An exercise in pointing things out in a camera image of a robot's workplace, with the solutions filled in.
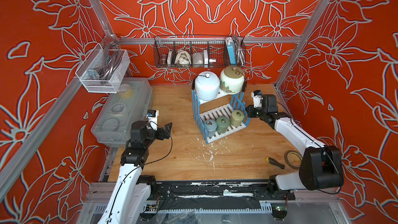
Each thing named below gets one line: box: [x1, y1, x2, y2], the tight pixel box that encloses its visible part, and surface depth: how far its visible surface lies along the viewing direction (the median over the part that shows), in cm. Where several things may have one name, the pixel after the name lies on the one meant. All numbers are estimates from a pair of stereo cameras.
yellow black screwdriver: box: [265, 156, 293, 173], surface depth 83 cm
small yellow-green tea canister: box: [230, 109, 245, 128], surface depth 92 cm
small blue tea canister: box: [204, 119, 218, 138], surface depth 87 cm
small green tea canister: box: [216, 116, 230, 134], surface depth 89 cm
